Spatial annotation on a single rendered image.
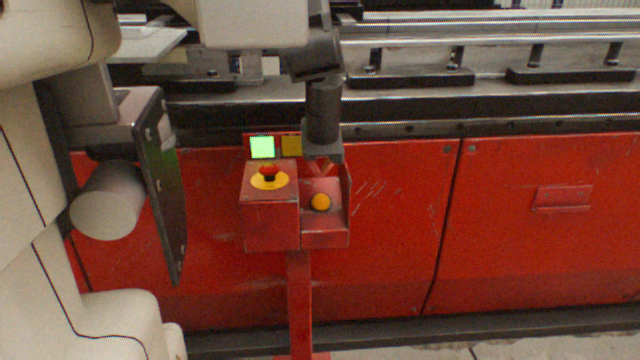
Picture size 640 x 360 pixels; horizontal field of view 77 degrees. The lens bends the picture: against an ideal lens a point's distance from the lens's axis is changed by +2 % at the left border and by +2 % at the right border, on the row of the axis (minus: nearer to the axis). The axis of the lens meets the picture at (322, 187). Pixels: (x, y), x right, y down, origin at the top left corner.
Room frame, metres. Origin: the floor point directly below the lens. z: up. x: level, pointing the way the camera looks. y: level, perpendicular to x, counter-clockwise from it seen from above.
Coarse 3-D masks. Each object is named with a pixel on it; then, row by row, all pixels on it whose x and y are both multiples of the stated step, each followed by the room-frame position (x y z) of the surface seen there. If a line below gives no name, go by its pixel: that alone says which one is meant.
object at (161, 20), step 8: (144, 8) 1.14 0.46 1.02; (152, 8) 1.14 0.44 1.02; (160, 8) 1.14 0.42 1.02; (168, 8) 1.14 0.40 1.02; (152, 16) 1.14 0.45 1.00; (160, 16) 1.11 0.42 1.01; (168, 16) 1.12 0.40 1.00; (176, 16) 1.14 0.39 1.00; (152, 24) 0.99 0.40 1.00; (160, 24) 0.99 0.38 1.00
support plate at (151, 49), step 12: (156, 36) 0.87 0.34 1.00; (168, 36) 0.87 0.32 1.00; (180, 36) 0.89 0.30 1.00; (120, 48) 0.75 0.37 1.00; (132, 48) 0.75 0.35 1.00; (144, 48) 0.75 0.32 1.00; (156, 48) 0.75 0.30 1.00; (168, 48) 0.78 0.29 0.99; (108, 60) 0.68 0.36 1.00; (120, 60) 0.68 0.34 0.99; (132, 60) 0.69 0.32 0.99; (144, 60) 0.69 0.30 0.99; (156, 60) 0.69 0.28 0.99
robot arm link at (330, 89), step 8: (312, 80) 0.58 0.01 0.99; (320, 80) 0.58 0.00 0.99; (328, 80) 0.58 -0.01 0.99; (336, 80) 0.58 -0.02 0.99; (312, 88) 0.57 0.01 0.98; (320, 88) 0.57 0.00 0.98; (328, 88) 0.57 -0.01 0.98; (336, 88) 0.57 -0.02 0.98; (312, 96) 0.57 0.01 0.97; (320, 96) 0.57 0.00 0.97; (328, 96) 0.57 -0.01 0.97; (336, 96) 0.58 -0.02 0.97; (312, 104) 0.58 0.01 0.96; (320, 104) 0.57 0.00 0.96; (328, 104) 0.57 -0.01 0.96; (336, 104) 0.58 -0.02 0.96; (312, 112) 0.58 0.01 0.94; (320, 112) 0.58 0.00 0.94; (328, 112) 0.58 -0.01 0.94; (336, 112) 0.58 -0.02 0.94
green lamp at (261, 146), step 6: (252, 138) 0.73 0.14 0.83; (258, 138) 0.73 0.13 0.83; (264, 138) 0.74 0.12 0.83; (270, 138) 0.74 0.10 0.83; (252, 144) 0.73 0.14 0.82; (258, 144) 0.73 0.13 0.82; (264, 144) 0.74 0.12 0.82; (270, 144) 0.74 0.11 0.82; (252, 150) 0.73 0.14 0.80; (258, 150) 0.73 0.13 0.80; (264, 150) 0.74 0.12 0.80; (270, 150) 0.74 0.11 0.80; (258, 156) 0.73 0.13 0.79; (264, 156) 0.74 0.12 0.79; (270, 156) 0.74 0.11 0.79
